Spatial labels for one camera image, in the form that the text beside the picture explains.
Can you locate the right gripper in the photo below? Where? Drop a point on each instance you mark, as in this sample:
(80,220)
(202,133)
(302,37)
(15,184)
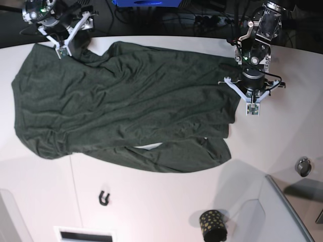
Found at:
(71,32)

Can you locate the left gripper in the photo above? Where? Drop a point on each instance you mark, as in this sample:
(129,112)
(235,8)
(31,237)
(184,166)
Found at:
(252,86)

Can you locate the dark green t-shirt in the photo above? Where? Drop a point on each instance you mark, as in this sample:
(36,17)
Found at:
(147,108)

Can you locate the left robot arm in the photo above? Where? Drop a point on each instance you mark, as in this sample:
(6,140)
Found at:
(253,53)

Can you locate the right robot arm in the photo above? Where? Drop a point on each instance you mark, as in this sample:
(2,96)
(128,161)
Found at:
(36,11)

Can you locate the blue plastic box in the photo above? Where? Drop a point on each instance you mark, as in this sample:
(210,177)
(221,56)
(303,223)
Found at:
(146,3)

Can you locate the round metal table grommet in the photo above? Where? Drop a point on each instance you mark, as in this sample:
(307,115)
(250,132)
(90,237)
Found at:
(303,166)

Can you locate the black cup with gold dots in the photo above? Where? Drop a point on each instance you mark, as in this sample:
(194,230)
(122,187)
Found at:
(213,226)

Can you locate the small black plastic clip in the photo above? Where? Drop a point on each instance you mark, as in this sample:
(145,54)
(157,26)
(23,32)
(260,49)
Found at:
(104,198)

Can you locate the white rectangular table slot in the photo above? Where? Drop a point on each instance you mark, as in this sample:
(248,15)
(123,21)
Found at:
(84,234)

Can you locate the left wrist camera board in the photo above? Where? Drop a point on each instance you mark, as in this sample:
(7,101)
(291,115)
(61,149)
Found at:
(252,108)

